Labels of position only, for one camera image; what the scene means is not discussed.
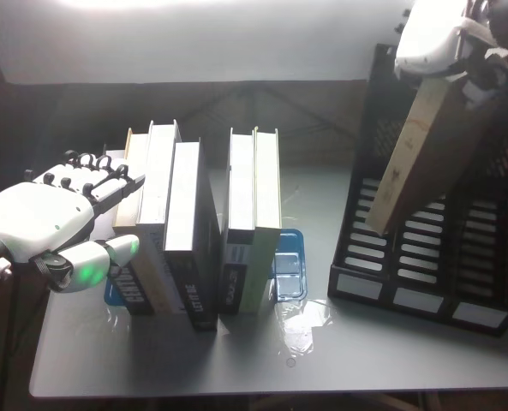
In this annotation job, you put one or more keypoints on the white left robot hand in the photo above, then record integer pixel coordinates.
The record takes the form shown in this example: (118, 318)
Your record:
(35, 218)

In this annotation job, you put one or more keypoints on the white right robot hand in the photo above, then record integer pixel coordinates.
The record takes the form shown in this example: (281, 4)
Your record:
(429, 38)

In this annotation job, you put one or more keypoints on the tan cover book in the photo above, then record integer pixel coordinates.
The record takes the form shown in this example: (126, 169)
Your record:
(429, 162)

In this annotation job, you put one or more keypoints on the black book CENTURY spine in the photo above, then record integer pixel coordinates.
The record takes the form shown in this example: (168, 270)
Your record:
(135, 295)

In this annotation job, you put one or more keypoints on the white spine book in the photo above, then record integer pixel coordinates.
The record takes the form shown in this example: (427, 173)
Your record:
(159, 171)

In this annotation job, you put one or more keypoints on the black book LET IT BE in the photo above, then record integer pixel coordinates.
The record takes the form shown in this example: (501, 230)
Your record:
(183, 197)

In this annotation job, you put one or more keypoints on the black book grey label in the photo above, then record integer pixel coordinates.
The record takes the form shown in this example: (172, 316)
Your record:
(240, 180)

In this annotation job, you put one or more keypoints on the light green book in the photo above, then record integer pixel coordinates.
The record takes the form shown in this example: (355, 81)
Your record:
(266, 180)

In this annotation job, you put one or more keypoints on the white backdrop panel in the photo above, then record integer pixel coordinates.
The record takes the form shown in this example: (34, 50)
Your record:
(193, 43)

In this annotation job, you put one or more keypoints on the blue bookend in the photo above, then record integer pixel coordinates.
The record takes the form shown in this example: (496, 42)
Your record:
(290, 242)

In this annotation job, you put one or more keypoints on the black three-slot file rack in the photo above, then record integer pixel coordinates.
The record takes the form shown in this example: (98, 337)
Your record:
(386, 293)

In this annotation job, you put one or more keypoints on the clear plastic film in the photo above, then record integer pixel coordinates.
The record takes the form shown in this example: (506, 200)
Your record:
(296, 325)

